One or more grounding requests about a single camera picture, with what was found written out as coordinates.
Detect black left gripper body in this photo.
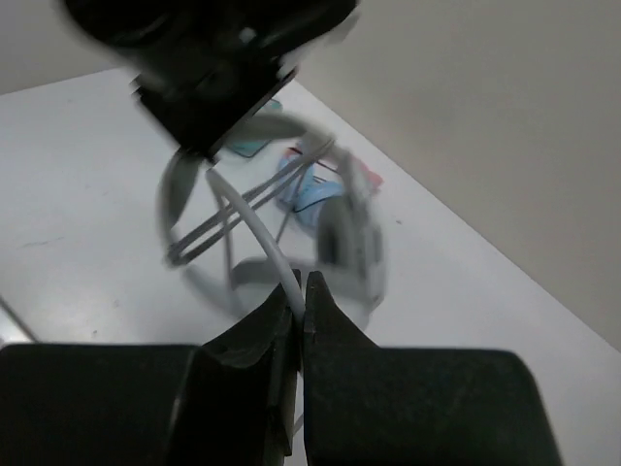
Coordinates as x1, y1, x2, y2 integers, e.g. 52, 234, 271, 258
62, 0, 358, 161

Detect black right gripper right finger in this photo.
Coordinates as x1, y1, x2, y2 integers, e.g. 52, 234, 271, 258
303, 272, 562, 465

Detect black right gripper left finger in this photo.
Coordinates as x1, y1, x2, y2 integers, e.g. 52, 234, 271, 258
1, 287, 298, 465

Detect grey headphone cable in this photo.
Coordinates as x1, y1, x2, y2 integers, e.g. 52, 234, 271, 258
164, 138, 336, 316

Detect white grey headphones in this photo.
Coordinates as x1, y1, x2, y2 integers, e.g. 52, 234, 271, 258
157, 112, 386, 321

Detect teal white headphones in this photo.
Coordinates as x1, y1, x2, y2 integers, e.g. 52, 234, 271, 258
225, 99, 282, 159

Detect blue pink cat headphones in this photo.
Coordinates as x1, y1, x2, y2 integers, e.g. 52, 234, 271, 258
277, 146, 383, 233

